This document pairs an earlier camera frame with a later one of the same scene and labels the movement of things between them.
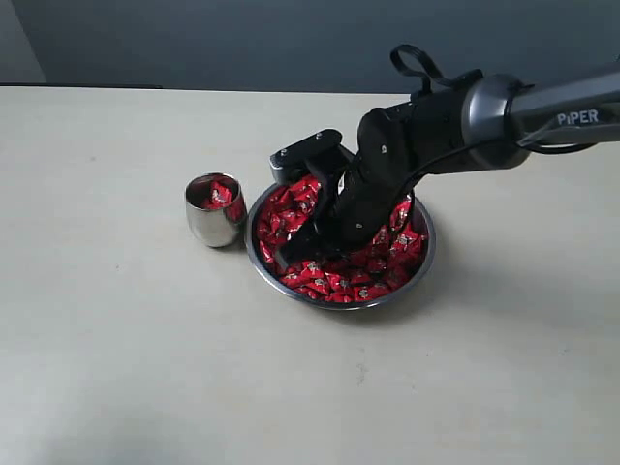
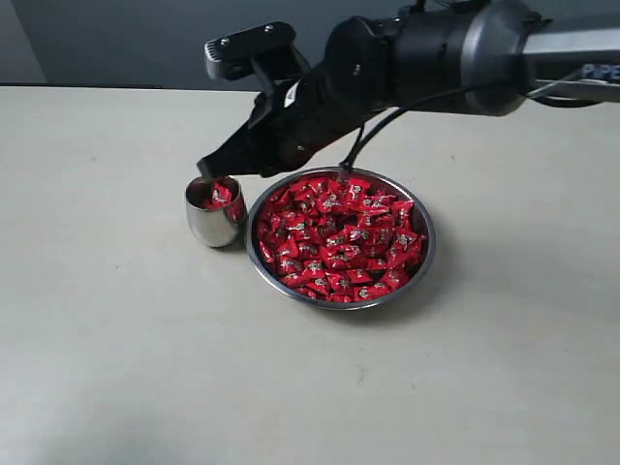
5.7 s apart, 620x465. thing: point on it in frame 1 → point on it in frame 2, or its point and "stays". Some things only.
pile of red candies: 354,274 stays
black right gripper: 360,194 → 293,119
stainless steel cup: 215,209 stays
